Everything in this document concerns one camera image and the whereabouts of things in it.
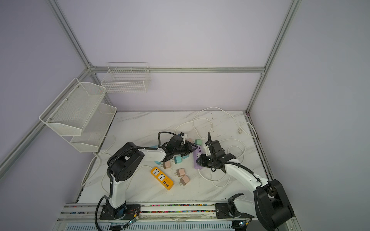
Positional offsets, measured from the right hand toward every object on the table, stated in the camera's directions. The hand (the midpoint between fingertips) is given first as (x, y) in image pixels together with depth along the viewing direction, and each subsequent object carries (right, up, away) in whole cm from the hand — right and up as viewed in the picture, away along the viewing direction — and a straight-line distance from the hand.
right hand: (198, 160), depth 85 cm
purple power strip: (-1, +3, +4) cm, 5 cm away
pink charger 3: (-19, -3, +3) cm, 19 cm away
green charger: (+1, +9, +14) cm, 17 cm away
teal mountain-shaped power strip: (-20, +7, -16) cm, 27 cm away
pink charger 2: (-8, -11, -3) cm, 14 cm away
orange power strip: (-20, -11, -3) cm, 23 cm away
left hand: (0, +6, +7) cm, 9 cm away
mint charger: (-13, -1, +6) cm, 14 cm away
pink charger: (-11, -8, +1) cm, 13 cm away
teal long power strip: (-8, +1, +6) cm, 10 cm away
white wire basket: (-48, +53, +11) cm, 73 cm away
